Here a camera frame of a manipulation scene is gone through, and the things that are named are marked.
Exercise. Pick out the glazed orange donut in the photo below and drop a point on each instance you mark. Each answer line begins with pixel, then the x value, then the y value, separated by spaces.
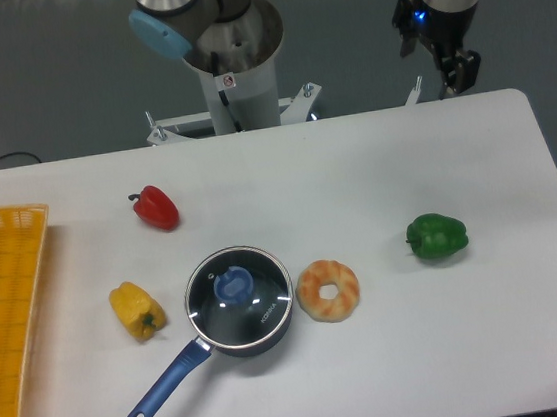
pixel 328 291

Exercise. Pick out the green bell pepper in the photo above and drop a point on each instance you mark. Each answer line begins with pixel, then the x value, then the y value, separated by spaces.
pixel 435 236

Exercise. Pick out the white frame bracket right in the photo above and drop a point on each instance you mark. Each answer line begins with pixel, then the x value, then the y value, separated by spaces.
pixel 415 93

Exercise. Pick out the red bell pepper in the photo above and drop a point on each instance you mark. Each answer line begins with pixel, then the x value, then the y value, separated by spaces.
pixel 155 208

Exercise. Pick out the glass pot lid blue knob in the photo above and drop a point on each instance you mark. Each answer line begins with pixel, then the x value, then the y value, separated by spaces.
pixel 240 300

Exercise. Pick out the dark blue saucepan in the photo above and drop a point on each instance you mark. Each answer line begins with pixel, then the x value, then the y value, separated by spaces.
pixel 195 353

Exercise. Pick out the yellow woven basket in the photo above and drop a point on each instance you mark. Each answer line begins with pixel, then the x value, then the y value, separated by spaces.
pixel 22 239

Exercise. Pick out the yellow bell pepper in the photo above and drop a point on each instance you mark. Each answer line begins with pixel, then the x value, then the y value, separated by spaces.
pixel 139 313

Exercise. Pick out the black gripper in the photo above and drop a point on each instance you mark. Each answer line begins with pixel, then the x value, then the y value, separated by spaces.
pixel 442 34

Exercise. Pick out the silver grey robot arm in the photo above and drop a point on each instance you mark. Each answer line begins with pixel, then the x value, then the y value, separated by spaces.
pixel 232 45

